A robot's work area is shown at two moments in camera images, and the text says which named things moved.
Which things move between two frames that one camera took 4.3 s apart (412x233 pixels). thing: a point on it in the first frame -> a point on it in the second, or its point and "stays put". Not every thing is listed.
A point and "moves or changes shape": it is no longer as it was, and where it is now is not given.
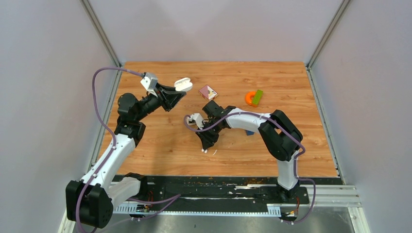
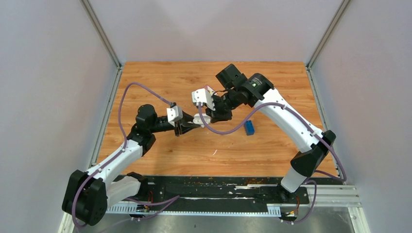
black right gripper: x=207 y=141 -> x=217 y=115
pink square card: x=208 y=92 stays put
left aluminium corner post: x=101 y=31 stays put
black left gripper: x=168 y=96 -> x=184 y=128
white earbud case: x=183 y=84 moves or changes shape
